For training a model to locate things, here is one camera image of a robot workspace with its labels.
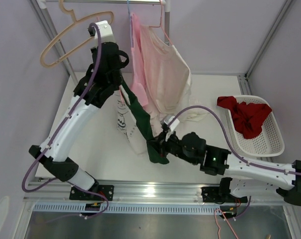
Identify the aluminium mounting rail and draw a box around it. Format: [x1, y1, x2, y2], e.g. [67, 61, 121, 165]
[23, 177, 297, 215]

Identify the pink hanger right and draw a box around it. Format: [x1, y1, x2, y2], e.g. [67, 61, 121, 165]
[140, 0, 176, 48]

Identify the white perforated basket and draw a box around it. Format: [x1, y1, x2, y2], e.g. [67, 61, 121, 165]
[224, 109, 285, 158]

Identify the aluminium frame post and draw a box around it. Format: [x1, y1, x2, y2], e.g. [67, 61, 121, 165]
[28, 0, 78, 85]
[245, 0, 295, 81]

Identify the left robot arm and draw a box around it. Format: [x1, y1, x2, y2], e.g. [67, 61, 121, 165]
[29, 42, 129, 200]

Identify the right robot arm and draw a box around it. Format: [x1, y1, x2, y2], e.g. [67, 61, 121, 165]
[151, 132, 301, 206]

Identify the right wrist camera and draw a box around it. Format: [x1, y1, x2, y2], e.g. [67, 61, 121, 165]
[161, 115, 180, 141]

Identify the beige wooden hanger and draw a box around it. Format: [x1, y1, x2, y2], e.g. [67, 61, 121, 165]
[40, 0, 115, 68]

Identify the pink t shirt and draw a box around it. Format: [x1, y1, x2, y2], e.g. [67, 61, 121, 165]
[130, 13, 149, 107]

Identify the aluminium frame post right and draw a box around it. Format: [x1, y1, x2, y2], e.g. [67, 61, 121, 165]
[245, 0, 295, 81]

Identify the green and white t shirt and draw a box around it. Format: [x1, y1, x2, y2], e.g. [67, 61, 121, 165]
[115, 81, 169, 165]

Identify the pink cable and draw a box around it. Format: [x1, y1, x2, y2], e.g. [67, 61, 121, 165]
[214, 208, 240, 239]

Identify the red t shirt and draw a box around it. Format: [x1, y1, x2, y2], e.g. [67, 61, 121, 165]
[217, 96, 272, 139]

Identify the metal clothes rack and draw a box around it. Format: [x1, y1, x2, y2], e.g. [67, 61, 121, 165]
[36, 0, 170, 84]

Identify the aluminium frame post left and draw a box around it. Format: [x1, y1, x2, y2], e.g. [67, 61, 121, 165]
[28, 0, 78, 85]

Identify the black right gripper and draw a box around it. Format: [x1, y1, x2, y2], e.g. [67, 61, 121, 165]
[147, 128, 198, 165]

